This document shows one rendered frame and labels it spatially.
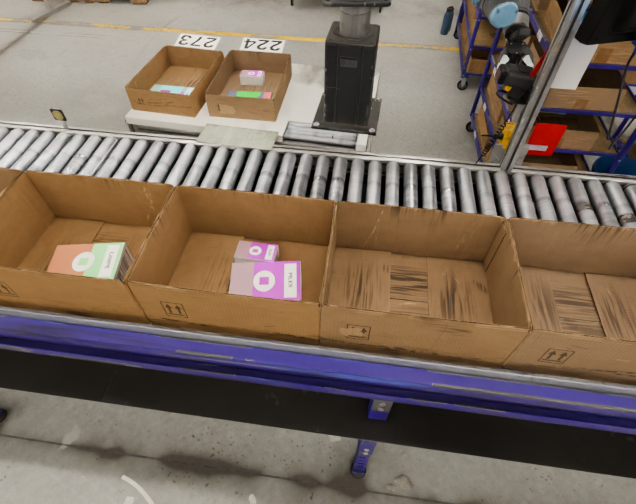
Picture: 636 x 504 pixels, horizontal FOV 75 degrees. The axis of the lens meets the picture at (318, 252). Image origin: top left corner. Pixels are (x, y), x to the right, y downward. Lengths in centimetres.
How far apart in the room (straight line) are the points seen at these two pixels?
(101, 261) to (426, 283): 78
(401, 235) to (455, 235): 13
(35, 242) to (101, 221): 17
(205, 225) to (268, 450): 98
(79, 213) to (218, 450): 102
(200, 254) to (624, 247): 102
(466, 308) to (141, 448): 136
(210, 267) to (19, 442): 127
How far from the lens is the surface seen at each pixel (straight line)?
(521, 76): 153
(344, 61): 163
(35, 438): 210
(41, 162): 187
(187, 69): 221
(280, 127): 175
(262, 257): 103
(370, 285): 103
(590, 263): 122
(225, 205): 107
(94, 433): 199
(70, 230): 131
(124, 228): 126
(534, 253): 115
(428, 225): 103
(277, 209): 103
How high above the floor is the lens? 173
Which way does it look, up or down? 51 degrees down
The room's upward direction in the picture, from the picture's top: straight up
